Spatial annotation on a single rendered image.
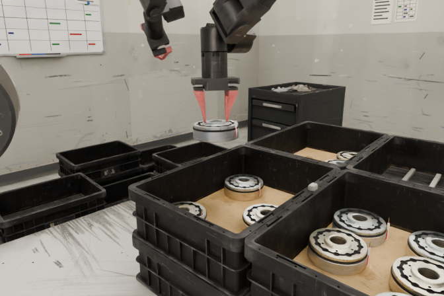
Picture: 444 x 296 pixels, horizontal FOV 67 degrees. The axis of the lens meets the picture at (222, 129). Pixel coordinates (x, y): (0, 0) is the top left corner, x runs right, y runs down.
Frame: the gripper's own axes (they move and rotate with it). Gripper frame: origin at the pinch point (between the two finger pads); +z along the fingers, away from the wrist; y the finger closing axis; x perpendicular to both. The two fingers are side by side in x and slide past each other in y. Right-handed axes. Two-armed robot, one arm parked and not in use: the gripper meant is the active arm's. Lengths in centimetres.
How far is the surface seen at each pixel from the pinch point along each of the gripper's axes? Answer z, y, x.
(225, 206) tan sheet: 22.1, -2.1, -1.5
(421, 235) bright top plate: 20.5, -36.4, 21.5
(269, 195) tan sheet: 22.1, -14.6, -6.0
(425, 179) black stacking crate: 23, -63, -10
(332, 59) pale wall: -10, -184, -323
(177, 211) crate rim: 12.9, 9.4, 18.4
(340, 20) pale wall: -55, -189, -315
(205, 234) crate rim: 14.8, 5.0, 23.7
